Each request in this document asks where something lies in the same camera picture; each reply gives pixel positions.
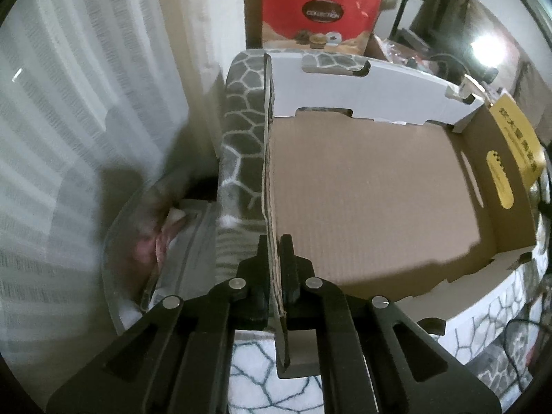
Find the grey white patterned blanket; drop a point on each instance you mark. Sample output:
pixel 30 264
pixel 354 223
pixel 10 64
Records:
pixel 494 343

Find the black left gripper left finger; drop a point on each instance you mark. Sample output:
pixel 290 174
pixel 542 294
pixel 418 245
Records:
pixel 176 358

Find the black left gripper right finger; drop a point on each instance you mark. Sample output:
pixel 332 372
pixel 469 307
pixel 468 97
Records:
pixel 372 357

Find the yellow instruction booklet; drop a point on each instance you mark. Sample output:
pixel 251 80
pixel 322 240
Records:
pixel 522 142

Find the red Collection gift bag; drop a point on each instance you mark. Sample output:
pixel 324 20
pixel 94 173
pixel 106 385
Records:
pixel 333 25

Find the white striped curtain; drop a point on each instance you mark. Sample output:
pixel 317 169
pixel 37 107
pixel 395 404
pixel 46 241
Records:
pixel 98 97

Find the clear plastic storage bin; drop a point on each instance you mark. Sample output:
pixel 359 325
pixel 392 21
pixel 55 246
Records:
pixel 162 243

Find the shallow cardboard tray box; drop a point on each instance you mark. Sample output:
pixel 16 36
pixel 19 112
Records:
pixel 379 175

